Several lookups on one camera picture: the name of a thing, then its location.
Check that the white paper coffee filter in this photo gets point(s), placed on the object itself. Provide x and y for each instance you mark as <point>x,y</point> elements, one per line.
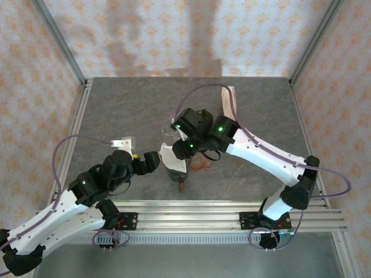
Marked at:
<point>174,163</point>

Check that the dark grey coffee dripper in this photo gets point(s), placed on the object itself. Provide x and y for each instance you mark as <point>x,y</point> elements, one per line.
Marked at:
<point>174,173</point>

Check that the orange glass server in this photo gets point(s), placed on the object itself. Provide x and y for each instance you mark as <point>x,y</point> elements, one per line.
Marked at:
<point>200,166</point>

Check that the beige coffee filter pack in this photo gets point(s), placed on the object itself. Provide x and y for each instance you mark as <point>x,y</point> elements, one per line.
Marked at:
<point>227,101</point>

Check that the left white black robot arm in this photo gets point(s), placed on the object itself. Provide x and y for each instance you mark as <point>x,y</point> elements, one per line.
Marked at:
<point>43,228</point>

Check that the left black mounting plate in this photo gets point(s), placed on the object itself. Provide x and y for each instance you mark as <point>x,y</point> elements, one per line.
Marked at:
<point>130,221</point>

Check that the black mounting plate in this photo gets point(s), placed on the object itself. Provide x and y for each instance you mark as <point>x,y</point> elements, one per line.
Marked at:
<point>130,221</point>
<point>249,221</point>

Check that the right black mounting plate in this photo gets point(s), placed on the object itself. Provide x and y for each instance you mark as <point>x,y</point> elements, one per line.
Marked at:
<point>249,221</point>

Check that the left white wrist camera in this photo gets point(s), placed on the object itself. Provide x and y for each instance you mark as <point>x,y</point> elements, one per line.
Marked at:
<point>123,143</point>

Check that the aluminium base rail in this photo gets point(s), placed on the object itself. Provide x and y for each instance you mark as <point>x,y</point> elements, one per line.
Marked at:
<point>188,217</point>

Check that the aluminium side rail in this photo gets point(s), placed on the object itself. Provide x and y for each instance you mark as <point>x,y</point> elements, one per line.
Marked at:
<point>299,107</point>
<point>81,107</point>

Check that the aluminium frame post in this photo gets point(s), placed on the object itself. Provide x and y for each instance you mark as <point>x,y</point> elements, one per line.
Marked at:
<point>59,40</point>
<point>316,40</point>

